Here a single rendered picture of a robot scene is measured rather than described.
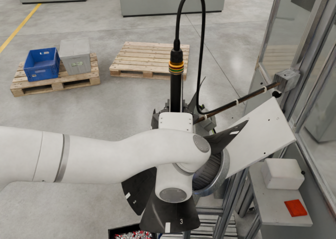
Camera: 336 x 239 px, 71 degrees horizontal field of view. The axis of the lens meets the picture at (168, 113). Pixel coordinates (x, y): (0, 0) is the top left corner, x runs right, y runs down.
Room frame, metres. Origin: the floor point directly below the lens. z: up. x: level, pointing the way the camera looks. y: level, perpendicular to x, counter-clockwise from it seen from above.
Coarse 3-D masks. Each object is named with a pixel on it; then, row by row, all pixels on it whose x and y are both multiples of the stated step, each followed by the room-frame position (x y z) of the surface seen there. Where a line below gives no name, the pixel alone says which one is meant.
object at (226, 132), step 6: (246, 120) 0.63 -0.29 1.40; (234, 126) 0.62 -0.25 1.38; (240, 126) 0.59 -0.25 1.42; (222, 132) 0.60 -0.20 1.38; (228, 132) 0.57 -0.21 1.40; (204, 138) 0.59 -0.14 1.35; (210, 138) 0.57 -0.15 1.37; (216, 138) 0.55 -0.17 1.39; (222, 138) 0.54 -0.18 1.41; (228, 138) 0.52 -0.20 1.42; (210, 144) 0.53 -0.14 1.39; (216, 144) 0.51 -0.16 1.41; (222, 144) 0.50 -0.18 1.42; (216, 150) 0.48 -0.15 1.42
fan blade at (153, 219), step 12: (156, 204) 0.43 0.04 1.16; (168, 204) 0.43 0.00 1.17; (180, 204) 0.43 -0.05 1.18; (192, 204) 0.42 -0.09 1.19; (144, 216) 0.40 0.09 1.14; (156, 216) 0.39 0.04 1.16; (168, 216) 0.39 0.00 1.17; (180, 216) 0.38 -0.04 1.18; (192, 216) 0.38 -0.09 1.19; (144, 228) 0.36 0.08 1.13; (156, 228) 0.35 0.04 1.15; (180, 228) 0.34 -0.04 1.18; (192, 228) 0.34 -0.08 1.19
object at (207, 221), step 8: (200, 216) 0.90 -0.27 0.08; (208, 216) 0.90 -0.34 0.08; (216, 216) 0.90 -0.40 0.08; (232, 216) 0.90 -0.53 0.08; (200, 224) 0.84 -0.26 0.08; (208, 224) 0.84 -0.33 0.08; (232, 224) 0.85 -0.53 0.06; (192, 232) 0.78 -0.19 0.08; (200, 232) 0.78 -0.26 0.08; (208, 232) 0.78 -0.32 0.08; (232, 232) 0.78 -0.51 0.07
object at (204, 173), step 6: (210, 156) 0.65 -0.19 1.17; (216, 156) 0.66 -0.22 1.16; (210, 162) 0.62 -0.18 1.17; (216, 162) 0.63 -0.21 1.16; (204, 168) 0.60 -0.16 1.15; (210, 168) 0.61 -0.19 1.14; (216, 168) 0.62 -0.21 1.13; (198, 174) 0.59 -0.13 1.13; (204, 174) 0.59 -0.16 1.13; (210, 174) 0.59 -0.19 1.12; (192, 180) 0.58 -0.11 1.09; (198, 180) 0.57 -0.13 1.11; (204, 180) 0.57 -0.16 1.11; (210, 180) 0.58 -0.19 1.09; (192, 186) 0.58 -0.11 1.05; (198, 186) 0.57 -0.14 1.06; (204, 186) 0.57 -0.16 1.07
